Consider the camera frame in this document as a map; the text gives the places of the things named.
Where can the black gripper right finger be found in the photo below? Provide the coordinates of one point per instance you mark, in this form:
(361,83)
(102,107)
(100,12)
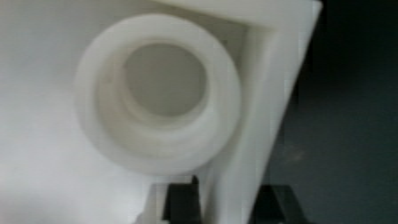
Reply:
(278,208)

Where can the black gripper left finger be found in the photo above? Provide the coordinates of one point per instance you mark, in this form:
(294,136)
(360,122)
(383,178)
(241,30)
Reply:
(182,209)

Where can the white square tabletop tray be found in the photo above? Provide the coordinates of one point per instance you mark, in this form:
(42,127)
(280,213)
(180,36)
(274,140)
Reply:
(145,88)

